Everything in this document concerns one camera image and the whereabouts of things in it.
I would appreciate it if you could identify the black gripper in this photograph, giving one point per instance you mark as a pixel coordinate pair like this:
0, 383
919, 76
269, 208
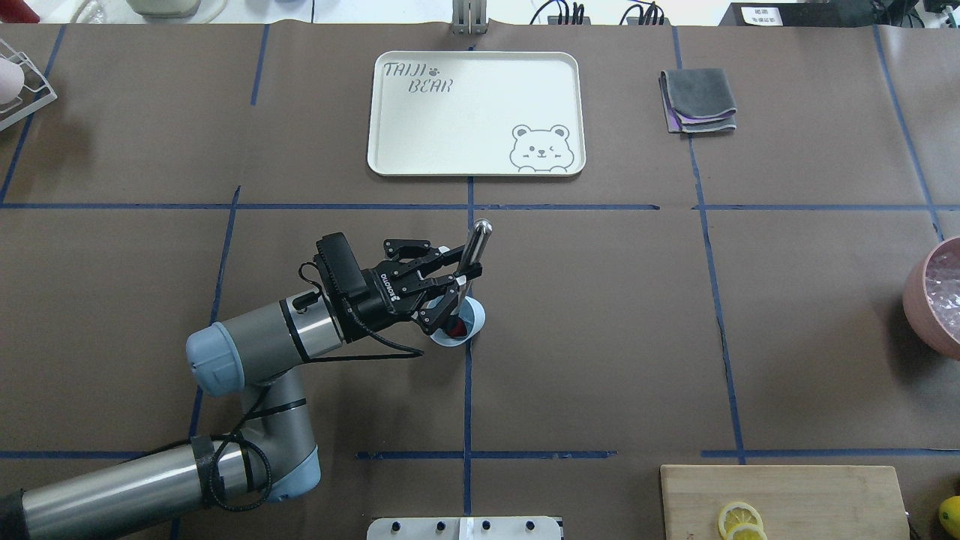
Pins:
377, 301

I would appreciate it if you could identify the red strawberry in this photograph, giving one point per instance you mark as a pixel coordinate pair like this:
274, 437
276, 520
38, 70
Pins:
456, 329

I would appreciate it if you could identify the steel muddler with black cap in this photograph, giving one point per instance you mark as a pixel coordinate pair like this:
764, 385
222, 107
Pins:
479, 235

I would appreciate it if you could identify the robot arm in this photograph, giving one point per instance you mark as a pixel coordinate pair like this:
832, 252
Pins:
270, 452

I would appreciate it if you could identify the light blue plastic cup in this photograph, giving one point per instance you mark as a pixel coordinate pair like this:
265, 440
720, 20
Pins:
472, 312

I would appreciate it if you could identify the white cup rack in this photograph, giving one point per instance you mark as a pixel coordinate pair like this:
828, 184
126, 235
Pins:
24, 87

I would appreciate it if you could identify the pink cup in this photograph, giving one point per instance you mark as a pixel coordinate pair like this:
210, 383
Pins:
12, 78

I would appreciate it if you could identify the pink bowl of ice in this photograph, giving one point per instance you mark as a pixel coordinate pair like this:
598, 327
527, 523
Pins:
930, 298

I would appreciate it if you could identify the cream bear serving tray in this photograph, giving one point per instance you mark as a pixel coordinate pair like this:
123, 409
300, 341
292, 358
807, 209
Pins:
476, 113

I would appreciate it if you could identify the grey folded cloth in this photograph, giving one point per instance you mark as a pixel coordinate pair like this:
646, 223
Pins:
697, 101

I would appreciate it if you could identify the lemon slices row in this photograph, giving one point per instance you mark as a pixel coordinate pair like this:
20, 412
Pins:
739, 520

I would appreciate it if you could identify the wooden cutting board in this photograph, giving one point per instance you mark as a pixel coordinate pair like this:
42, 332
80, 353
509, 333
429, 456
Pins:
794, 502

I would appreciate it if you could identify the yellow lemon top left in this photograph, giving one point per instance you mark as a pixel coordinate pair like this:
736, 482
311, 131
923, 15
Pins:
948, 516

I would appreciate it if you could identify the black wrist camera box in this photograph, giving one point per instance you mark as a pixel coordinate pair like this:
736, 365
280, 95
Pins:
341, 275

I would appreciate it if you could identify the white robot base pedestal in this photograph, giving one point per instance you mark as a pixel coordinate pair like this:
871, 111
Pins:
467, 527

